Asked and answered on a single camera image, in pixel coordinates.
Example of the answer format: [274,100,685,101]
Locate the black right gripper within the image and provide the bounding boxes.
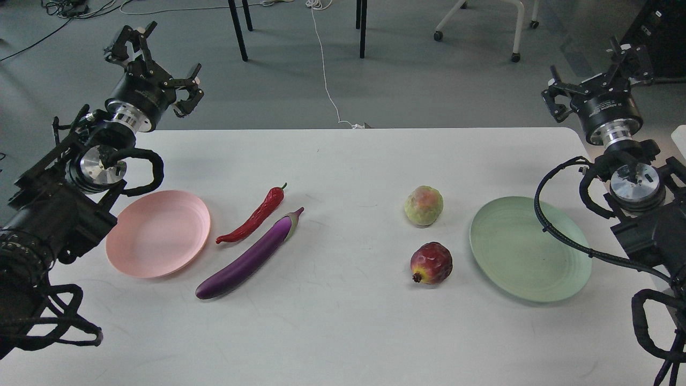
[541,36,654,146]

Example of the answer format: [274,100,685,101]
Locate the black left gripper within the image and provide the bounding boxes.
[105,20,204,132]

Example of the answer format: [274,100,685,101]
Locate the green yellow fruit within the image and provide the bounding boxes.
[402,185,444,226]

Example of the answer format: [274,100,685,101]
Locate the purple eggplant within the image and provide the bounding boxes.
[195,207,305,300]

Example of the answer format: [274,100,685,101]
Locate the red pomegranate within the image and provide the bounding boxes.
[410,241,453,285]

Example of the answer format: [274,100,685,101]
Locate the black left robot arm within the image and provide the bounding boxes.
[1,22,204,357]

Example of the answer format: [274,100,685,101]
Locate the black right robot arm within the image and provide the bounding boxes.
[534,37,685,385]

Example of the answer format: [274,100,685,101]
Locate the black equipment case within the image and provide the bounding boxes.
[620,1,685,83]

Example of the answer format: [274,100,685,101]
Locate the white chair base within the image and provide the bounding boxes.
[432,1,542,63]

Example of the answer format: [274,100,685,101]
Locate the pink plate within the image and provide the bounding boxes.
[105,190,211,279]

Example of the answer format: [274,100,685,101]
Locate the red chili pepper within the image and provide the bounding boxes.
[215,183,288,244]

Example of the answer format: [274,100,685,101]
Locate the green plate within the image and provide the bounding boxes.
[469,196,592,303]

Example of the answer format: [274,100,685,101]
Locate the black table legs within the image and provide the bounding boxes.
[227,0,368,62]

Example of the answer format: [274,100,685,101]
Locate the black cables on floor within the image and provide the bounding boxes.
[0,0,263,62]

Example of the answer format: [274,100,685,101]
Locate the white cable on floor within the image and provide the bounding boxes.
[305,0,373,129]

